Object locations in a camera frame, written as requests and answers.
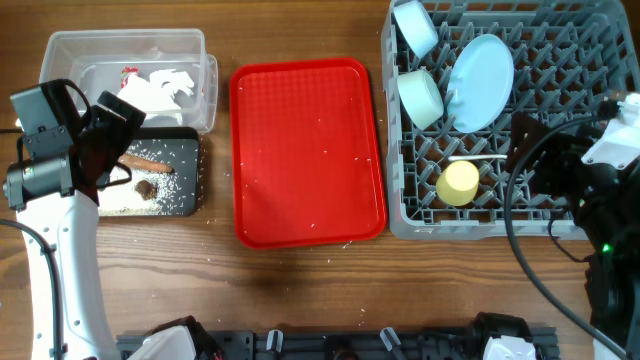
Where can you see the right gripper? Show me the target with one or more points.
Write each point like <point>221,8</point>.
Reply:
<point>558,162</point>

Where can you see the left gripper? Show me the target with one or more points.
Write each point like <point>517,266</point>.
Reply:
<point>122,131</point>

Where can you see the brown carrot piece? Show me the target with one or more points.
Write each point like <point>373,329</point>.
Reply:
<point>142,164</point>

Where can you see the white paper napkin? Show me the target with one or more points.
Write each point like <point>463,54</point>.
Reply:
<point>157,95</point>

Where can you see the red snack wrapper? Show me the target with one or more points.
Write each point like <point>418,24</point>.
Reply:
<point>126,73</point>

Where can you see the white plastic spoon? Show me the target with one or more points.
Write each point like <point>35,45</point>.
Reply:
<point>477,157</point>

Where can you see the white rice grains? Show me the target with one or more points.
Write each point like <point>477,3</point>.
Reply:
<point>122,200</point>

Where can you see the brown food lump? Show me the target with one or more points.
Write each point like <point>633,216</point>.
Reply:
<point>146,190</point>

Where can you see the yellow plastic cup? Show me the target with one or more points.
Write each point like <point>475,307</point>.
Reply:
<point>458,183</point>

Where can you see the large light blue plate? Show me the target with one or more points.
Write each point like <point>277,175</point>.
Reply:
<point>480,83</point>

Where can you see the light green bowl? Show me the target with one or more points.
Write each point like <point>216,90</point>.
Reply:
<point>420,97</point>

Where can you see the small light blue bowl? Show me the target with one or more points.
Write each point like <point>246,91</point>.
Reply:
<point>416,26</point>

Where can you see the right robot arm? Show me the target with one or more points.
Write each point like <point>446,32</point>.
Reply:
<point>603,200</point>

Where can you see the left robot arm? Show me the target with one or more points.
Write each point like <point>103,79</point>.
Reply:
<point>64,158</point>

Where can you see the clear plastic waste bin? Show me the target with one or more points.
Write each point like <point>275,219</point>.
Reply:
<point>94,59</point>

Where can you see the grey dishwasher rack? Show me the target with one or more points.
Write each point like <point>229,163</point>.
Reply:
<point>567,56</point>

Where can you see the black plastic tray bin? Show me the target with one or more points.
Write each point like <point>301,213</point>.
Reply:
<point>178,147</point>

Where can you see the red serving tray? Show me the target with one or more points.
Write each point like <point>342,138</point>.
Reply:
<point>305,157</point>

